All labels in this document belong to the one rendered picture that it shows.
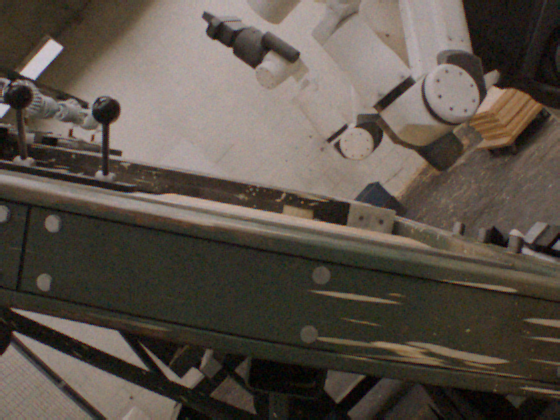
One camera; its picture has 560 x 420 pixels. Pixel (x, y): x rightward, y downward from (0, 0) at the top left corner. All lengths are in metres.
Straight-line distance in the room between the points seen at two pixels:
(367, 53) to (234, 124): 5.62
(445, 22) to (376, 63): 0.13
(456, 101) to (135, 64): 6.02
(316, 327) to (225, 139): 5.84
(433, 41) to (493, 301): 0.38
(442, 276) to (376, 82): 0.30
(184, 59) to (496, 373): 6.13
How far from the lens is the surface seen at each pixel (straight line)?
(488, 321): 0.50
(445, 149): 5.44
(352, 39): 0.69
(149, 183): 1.42
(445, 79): 0.68
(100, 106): 0.68
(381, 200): 5.33
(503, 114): 4.17
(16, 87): 0.72
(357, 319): 0.46
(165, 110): 6.39
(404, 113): 0.68
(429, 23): 0.75
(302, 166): 6.25
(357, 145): 1.23
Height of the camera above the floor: 1.23
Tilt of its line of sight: 4 degrees down
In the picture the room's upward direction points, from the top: 47 degrees counter-clockwise
